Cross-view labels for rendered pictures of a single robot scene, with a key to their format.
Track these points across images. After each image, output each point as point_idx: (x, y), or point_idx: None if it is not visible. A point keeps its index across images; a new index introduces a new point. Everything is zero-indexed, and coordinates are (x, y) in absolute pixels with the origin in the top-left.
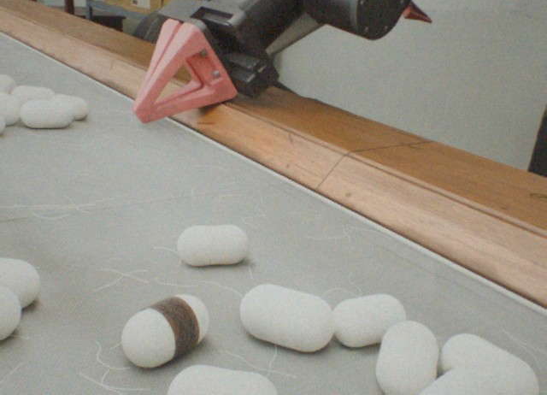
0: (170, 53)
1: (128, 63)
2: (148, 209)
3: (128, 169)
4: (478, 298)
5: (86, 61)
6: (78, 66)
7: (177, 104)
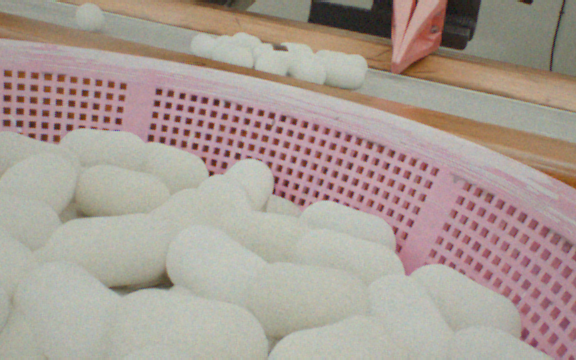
0: (423, 11)
1: (261, 21)
2: None
3: (486, 109)
4: None
5: (191, 19)
6: (181, 24)
7: (413, 56)
